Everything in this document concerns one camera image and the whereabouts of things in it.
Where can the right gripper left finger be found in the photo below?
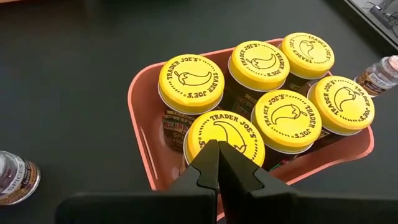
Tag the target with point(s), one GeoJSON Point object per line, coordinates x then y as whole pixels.
{"type": "Point", "coordinates": [199, 180]}

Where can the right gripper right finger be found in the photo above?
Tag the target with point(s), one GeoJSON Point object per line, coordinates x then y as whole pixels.
{"type": "Point", "coordinates": [242, 186]}

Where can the salmon red plastic bin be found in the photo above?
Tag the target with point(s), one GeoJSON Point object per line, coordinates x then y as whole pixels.
{"type": "Point", "coordinates": [146, 124]}

